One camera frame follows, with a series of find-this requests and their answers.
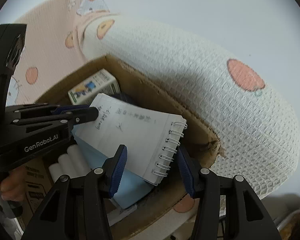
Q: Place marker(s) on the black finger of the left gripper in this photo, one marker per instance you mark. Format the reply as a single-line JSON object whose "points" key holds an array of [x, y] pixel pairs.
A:
{"points": [[79, 116], [58, 109]]}

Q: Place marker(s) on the white spiral notebook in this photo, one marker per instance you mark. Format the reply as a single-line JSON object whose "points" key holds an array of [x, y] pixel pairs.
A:
{"points": [[151, 137]]}

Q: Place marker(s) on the person's left hand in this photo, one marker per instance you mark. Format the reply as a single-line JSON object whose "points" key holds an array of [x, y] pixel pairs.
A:
{"points": [[13, 187]]}

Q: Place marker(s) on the brown cardboard box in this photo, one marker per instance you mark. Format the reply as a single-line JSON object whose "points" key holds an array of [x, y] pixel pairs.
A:
{"points": [[200, 140]]}

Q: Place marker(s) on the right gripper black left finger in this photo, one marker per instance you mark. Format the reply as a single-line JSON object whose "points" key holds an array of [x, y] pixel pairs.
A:
{"points": [[74, 207]]}

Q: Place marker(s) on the green white small box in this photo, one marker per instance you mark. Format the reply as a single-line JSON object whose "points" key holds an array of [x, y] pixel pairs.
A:
{"points": [[101, 82]]}

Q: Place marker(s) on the white paper roll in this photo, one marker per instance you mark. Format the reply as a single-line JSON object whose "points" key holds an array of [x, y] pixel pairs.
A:
{"points": [[67, 165], [55, 171], [78, 160]]}

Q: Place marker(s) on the pink Hello Kitty blanket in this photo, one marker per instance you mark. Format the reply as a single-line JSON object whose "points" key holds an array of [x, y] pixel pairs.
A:
{"points": [[258, 129]]}

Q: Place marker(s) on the light blue box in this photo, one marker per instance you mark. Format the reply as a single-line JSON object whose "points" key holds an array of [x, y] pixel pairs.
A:
{"points": [[131, 189]]}

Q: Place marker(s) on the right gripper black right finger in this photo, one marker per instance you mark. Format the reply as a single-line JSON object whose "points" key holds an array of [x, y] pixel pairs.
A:
{"points": [[229, 200]]}

